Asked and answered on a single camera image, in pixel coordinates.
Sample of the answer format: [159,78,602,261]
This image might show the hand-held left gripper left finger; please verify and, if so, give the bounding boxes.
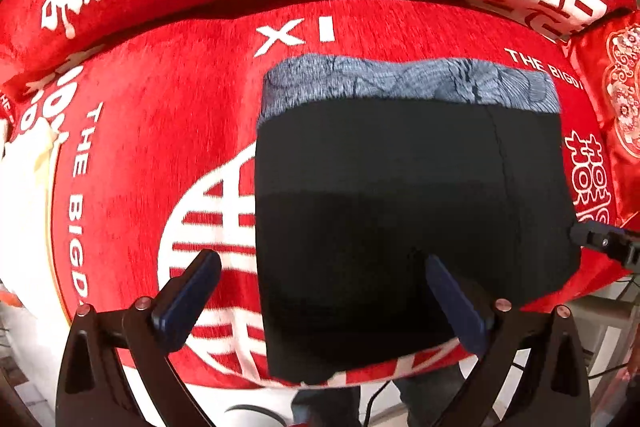
[56,249,223,427]

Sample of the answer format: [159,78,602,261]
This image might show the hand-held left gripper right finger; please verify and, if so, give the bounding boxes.
[425,254,593,427]

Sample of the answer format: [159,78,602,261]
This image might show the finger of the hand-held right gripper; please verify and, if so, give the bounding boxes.
[570,221,640,269]

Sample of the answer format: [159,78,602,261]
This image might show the black pants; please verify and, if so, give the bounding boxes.
[254,96,583,385]

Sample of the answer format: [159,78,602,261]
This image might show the red embroidered pillow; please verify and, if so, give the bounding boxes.
[564,8,640,235]

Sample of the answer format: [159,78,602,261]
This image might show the red printed sofa cover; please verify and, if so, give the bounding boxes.
[0,0,632,392]

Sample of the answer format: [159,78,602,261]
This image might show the white cloth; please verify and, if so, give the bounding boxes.
[0,119,65,313]

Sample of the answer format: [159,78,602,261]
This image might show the grey patterned cloth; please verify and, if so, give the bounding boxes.
[256,54,561,132]

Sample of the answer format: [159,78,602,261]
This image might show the black cable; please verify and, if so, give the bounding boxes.
[359,379,397,427]

